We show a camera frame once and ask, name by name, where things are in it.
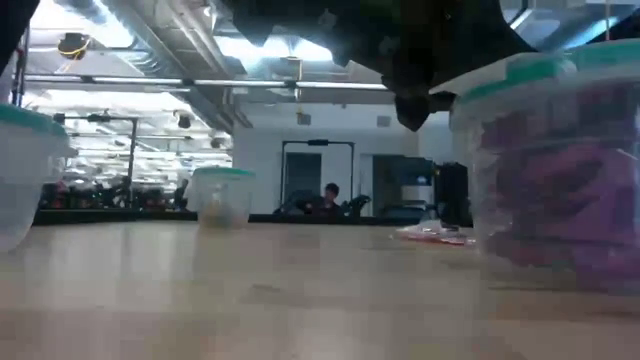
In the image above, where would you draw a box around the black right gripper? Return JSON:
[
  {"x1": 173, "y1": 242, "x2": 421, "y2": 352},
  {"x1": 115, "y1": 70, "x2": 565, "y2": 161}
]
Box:
[{"x1": 348, "y1": 0, "x2": 532, "y2": 133}]

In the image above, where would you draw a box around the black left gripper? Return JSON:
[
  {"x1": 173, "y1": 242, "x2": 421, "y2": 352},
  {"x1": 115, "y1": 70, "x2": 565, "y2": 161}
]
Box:
[{"x1": 232, "y1": 0, "x2": 352, "y2": 66}]

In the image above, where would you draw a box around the medium clear plastic container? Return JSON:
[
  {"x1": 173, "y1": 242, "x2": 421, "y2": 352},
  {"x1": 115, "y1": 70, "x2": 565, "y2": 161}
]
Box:
[{"x1": 449, "y1": 84, "x2": 640, "y2": 296}]

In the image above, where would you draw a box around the medium teal-rimmed clear lid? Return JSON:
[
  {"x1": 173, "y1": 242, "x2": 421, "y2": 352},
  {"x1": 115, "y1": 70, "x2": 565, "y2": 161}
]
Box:
[{"x1": 428, "y1": 38, "x2": 640, "y2": 109}]

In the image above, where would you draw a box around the purple Skittles candy pack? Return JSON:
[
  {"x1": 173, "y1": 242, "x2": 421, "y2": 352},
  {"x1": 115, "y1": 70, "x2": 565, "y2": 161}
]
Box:
[
  {"x1": 492, "y1": 147, "x2": 639, "y2": 241},
  {"x1": 487, "y1": 234, "x2": 640, "y2": 295},
  {"x1": 479, "y1": 87, "x2": 640, "y2": 151}
]

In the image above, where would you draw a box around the small teal-rimmed clear lid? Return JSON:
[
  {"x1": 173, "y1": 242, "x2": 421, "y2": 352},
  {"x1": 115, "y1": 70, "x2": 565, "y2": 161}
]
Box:
[{"x1": 191, "y1": 166, "x2": 257, "y2": 181}]

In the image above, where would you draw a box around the small clear plastic container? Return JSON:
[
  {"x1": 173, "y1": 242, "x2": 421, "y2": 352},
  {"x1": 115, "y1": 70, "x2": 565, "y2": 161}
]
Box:
[{"x1": 192, "y1": 174, "x2": 256, "y2": 230}]

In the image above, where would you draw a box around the clear red candy packet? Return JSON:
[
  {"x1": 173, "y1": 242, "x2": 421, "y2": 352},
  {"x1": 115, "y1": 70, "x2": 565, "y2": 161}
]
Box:
[{"x1": 396, "y1": 218, "x2": 477, "y2": 248}]

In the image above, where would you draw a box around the silver ceiling canister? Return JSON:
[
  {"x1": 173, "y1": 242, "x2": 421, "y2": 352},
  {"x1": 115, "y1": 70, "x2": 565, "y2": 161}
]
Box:
[{"x1": 277, "y1": 55, "x2": 304, "y2": 82}]

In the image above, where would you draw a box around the black cabinet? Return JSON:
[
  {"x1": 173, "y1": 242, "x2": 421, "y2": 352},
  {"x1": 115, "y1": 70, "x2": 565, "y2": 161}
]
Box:
[{"x1": 434, "y1": 162, "x2": 474, "y2": 227}]

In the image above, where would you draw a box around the black office chair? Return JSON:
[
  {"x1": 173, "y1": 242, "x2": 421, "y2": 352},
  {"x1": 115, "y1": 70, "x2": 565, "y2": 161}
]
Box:
[{"x1": 344, "y1": 193, "x2": 374, "y2": 218}]

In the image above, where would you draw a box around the person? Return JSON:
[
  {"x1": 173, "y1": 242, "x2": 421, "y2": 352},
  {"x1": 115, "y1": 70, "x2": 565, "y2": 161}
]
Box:
[
  {"x1": 172, "y1": 178, "x2": 191, "y2": 210},
  {"x1": 299, "y1": 182, "x2": 347, "y2": 218}
]

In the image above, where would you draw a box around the long ceiling light bar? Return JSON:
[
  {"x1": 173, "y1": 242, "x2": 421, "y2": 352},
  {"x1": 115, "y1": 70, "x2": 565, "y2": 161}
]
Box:
[{"x1": 22, "y1": 73, "x2": 391, "y2": 95}]

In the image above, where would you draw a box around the black yellow ceiling reel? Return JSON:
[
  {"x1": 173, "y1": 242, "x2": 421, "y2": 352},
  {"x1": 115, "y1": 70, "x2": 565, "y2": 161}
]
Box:
[{"x1": 56, "y1": 31, "x2": 92, "y2": 62}]

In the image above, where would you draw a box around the silver metal pole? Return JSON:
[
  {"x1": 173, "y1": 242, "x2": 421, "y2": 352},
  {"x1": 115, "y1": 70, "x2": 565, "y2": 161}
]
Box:
[{"x1": 10, "y1": 27, "x2": 32, "y2": 114}]

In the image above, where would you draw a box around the large clear bowl, teal rim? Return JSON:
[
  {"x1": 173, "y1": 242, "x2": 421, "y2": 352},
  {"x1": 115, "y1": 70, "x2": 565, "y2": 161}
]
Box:
[{"x1": 0, "y1": 103, "x2": 79, "y2": 159}]

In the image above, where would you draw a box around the large clear plastic container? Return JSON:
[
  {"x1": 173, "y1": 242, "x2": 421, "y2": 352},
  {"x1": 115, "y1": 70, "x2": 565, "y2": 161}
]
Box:
[{"x1": 0, "y1": 132, "x2": 71, "y2": 254}]

